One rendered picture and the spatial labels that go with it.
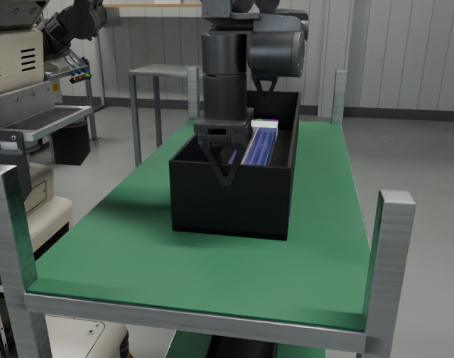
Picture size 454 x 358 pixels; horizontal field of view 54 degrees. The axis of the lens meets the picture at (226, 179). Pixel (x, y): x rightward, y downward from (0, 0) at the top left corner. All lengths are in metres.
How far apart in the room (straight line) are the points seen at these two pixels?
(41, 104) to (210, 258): 0.64
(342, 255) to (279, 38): 0.30
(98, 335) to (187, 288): 1.03
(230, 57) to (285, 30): 0.07
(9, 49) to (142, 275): 0.63
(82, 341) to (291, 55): 1.22
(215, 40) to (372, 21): 4.98
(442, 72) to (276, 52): 5.19
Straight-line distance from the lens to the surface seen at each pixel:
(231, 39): 0.55
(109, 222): 0.72
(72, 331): 1.60
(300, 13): 1.12
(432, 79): 5.68
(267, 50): 0.54
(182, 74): 3.34
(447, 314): 2.25
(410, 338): 2.06
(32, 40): 1.11
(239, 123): 0.55
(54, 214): 1.15
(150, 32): 5.84
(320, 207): 0.76
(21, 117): 1.04
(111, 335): 1.56
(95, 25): 1.15
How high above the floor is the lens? 1.27
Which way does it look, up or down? 22 degrees down
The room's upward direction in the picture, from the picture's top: straight up
